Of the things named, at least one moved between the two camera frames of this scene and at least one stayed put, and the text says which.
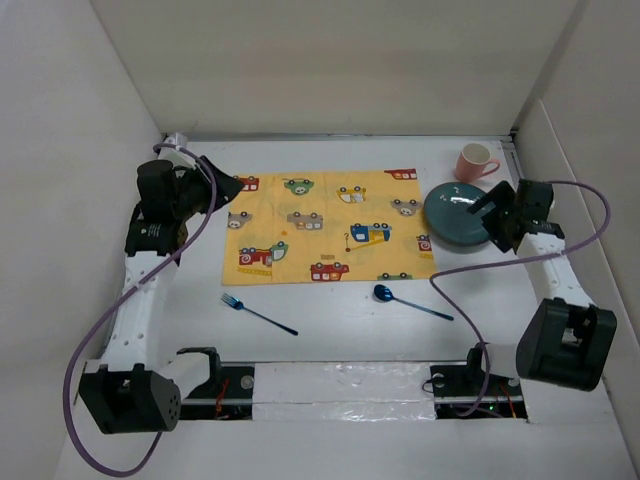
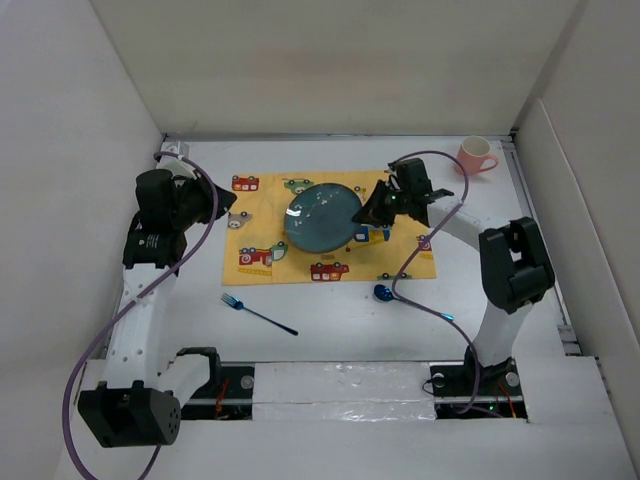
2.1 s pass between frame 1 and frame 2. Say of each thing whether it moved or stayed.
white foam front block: stayed
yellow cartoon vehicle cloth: stayed
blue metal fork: stayed
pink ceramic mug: moved
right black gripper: moved
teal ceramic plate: moved
